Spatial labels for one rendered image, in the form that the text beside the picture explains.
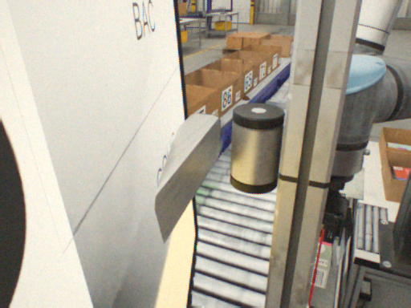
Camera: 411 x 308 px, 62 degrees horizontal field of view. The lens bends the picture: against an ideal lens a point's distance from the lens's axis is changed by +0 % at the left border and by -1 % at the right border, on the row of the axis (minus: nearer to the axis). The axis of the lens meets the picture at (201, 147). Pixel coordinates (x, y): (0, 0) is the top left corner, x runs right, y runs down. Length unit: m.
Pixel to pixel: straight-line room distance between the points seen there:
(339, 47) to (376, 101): 0.28
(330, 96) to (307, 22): 0.05
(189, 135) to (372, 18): 0.49
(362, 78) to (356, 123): 0.06
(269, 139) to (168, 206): 0.11
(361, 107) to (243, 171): 0.26
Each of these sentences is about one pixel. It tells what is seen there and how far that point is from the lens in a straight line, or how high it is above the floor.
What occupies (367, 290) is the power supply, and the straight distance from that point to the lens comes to 2.18.
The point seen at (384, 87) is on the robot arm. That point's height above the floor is 1.39.
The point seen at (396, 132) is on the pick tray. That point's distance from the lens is 2.06.
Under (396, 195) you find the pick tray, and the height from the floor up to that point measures 0.78.
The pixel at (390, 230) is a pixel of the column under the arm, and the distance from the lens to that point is 1.36.
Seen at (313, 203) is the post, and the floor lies 1.35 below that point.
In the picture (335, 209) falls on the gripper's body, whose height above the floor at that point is 1.19.
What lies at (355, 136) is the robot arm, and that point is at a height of 1.32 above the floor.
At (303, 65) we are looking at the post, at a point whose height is 1.46.
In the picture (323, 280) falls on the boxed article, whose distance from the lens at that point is 0.69.
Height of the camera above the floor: 1.51
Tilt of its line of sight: 25 degrees down
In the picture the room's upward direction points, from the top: straight up
